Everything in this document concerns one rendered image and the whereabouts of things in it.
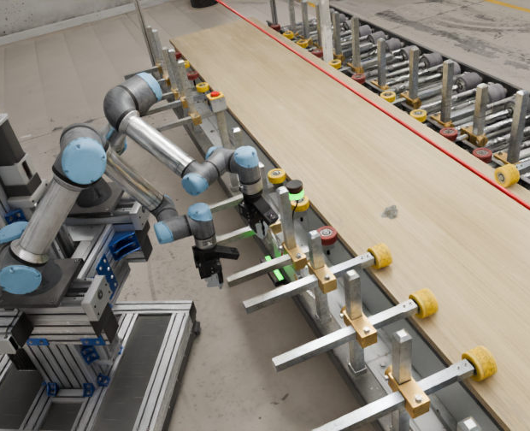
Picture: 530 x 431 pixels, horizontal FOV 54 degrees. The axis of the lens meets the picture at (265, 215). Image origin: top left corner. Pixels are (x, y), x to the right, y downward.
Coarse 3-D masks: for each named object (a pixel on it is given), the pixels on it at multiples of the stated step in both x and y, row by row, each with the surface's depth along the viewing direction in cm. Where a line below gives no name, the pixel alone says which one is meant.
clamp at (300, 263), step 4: (284, 244) 202; (284, 248) 202; (292, 248) 199; (296, 248) 199; (284, 252) 204; (288, 252) 198; (292, 252) 197; (296, 252) 197; (300, 252) 197; (292, 256) 196; (296, 256) 196; (304, 256) 195; (292, 260) 195; (296, 260) 194; (300, 260) 194; (304, 260) 195; (292, 264) 198; (296, 264) 194; (300, 264) 195; (304, 264) 196; (296, 268) 195; (300, 268) 196
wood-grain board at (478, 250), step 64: (192, 64) 369; (256, 64) 351; (320, 64) 334; (256, 128) 276; (320, 128) 266; (384, 128) 256; (320, 192) 221; (384, 192) 214; (448, 192) 208; (512, 192) 202; (448, 256) 179; (512, 256) 175; (448, 320) 158; (512, 320) 154; (512, 384) 138
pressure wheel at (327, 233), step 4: (320, 228) 201; (324, 228) 200; (328, 228) 200; (332, 228) 200; (320, 232) 199; (324, 232) 198; (328, 232) 198; (332, 232) 198; (336, 232) 198; (324, 236) 197; (328, 236) 196; (332, 236) 196; (336, 236) 197; (324, 240) 196; (328, 240) 196; (332, 240) 196; (336, 240) 198; (324, 244) 197; (328, 244) 197; (332, 244) 197; (328, 252) 204
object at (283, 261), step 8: (304, 248) 200; (328, 248) 201; (288, 256) 198; (264, 264) 196; (272, 264) 195; (280, 264) 196; (288, 264) 198; (240, 272) 194; (248, 272) 194; (256, 272) 194; (264, 272) 195; (232, 280) 192; (240, 280) 193
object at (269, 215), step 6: (252, 198) 178; (258, 198) 179; (252, 204) 178; (258, 204) 178; (264, 204) 178; (258, 210) 177; (264, 210) 177; (270, 210) 178; (264, 216) 176; (270, 216) 176; (276, 216) 177; (270, 222) 176
